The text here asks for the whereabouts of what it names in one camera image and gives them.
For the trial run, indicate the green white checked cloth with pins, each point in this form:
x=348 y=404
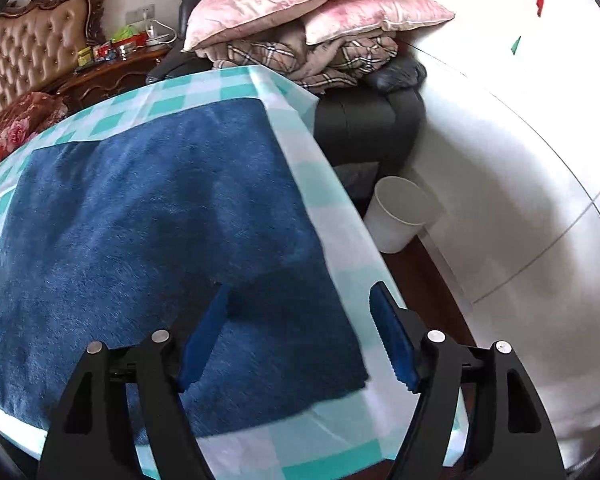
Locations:
x=330 y=220

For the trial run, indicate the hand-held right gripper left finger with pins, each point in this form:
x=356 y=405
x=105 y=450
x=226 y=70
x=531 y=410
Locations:
x=205 y=340

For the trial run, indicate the red floral quilt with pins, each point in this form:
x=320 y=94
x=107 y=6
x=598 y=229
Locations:
x=15 y=125

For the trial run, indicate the small green paper flag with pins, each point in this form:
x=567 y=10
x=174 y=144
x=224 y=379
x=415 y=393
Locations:
x=516 y=45

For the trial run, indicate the white waste bin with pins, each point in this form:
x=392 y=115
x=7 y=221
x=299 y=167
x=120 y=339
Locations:
x=395 y=220

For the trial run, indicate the green plastic bag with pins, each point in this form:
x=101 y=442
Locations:
x=125 y=33

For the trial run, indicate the dark blue towel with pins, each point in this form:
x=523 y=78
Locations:
x=155 y=220

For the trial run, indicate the dark wooden nightstand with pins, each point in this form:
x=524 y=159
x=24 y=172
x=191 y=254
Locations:
x=115 y=72

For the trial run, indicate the folded plaid blanket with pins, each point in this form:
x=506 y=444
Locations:
x=280 y=60

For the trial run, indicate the white power strip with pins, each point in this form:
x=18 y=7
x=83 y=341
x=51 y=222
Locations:
x=157 y=37

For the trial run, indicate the black leather chair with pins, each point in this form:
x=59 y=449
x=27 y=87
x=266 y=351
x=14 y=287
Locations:
x=365 y=120

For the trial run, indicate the round metal tin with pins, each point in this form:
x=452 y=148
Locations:
x=126 y=48

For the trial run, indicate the tufted leather headboard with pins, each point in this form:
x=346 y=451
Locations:
x=30 y=45

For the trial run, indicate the grey wall socket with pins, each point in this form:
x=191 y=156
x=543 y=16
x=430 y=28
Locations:
x=141 y=14

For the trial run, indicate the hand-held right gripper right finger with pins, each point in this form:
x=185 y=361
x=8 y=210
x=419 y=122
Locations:
x=397 y=340

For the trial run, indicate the yellow green jar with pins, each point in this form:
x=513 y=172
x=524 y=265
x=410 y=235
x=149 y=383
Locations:
x=84 y=56

